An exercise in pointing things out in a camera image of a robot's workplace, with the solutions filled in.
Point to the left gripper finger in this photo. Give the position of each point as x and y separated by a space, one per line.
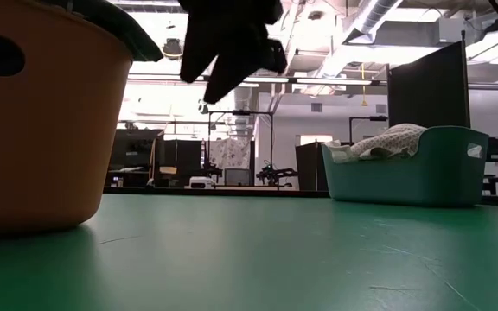
195 52
236 65

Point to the grey checked towel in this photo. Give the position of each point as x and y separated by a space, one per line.
132 34

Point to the plain white towel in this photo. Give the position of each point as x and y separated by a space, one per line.
340 153

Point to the light grey waffle towel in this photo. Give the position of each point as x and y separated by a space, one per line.
396 138

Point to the orange plastic basket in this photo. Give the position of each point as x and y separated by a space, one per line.
37 151

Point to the green plastic basket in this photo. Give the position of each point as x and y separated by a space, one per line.
404 181

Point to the black background robot arm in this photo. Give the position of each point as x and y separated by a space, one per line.
275 175

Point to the black ceiling dome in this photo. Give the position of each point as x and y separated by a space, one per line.
172 47

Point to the ceiling light strip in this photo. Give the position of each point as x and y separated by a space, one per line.
318 80

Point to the white patterned cloth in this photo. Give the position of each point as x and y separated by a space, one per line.
229 153

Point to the black computer monitor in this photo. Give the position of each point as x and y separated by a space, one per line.
184 155
136 149

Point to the grey box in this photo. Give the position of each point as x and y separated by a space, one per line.
237 177

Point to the small white device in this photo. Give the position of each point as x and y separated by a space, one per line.
201 182

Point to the black cabinet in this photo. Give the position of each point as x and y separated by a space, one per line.
311 166

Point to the black divider panel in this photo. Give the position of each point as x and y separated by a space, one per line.
430 86

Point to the small black monitor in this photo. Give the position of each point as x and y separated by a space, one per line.
494 149

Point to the silver ceiling air duct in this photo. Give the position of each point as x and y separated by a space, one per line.
244 97
372 17

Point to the black frame stand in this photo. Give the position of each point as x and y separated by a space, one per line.
376 118
240 112

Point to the black table frame rail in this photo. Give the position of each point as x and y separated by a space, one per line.
231 192

